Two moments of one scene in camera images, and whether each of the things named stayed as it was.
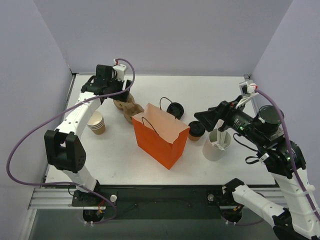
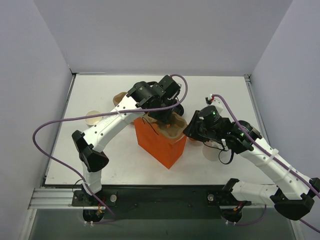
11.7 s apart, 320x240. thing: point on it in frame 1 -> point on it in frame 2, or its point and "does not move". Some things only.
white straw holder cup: (216, 144) does not move
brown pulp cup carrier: (130, 108) -> (171, 132)
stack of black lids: (176, 109) does not move
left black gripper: (120, 90) -> (164, 116)
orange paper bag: (160, 135) does not move
